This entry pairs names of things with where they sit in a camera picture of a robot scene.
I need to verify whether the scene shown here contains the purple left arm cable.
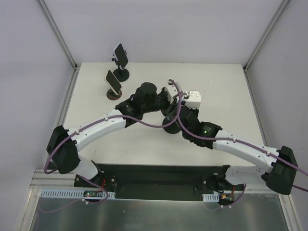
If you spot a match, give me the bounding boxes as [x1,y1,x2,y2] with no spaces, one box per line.
[43,78,186,205]

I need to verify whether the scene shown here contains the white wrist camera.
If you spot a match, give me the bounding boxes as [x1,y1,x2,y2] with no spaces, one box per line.
[163,79,183,103]
[184,90,202,109]

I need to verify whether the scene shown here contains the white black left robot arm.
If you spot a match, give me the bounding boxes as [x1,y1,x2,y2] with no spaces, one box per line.
[44,80,181,187]

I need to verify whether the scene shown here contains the aluminium corner frame post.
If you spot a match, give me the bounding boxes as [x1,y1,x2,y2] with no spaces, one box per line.
[243,0,292,73]
[36,0,78,71]

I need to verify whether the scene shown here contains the aluminium corner frame post left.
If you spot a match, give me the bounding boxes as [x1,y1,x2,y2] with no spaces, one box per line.
[36,0,78,71]

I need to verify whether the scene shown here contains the phone with cream case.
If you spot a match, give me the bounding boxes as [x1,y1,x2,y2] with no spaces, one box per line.
[105,70,122,95]

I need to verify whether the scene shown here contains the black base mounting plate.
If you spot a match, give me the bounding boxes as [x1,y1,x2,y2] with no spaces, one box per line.
[73,163,246,200]

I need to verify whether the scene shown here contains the phone with lilac case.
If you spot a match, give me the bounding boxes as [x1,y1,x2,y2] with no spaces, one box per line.
[114,43,128,70]

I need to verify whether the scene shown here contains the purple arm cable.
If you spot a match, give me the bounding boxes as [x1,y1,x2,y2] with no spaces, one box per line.
[178,93,308,209]
[43,78,186,205]

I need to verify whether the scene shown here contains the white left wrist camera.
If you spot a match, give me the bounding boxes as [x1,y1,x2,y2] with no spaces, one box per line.
[163,79,183,103]

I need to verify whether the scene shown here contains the phone stand with wooden base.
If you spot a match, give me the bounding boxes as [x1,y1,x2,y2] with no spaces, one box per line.
[106,89,122,101]

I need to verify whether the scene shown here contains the aluminium corner frame post right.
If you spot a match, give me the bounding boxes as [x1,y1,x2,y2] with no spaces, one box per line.
[243,0,292,73]

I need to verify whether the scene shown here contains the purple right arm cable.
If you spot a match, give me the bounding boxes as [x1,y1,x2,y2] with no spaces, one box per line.
[178,93,308,209]

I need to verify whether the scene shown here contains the black round-base phone stand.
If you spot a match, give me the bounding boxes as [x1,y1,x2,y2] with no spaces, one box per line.
[162,116,181,134]

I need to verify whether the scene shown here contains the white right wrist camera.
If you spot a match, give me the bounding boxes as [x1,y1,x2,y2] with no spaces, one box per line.
[184,90,202,109]

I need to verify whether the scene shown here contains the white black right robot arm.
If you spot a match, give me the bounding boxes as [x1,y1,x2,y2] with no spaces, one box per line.
[178,106,298,195]

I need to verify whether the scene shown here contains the black clamp phone stand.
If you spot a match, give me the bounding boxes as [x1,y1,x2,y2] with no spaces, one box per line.
[112,58,129,82]

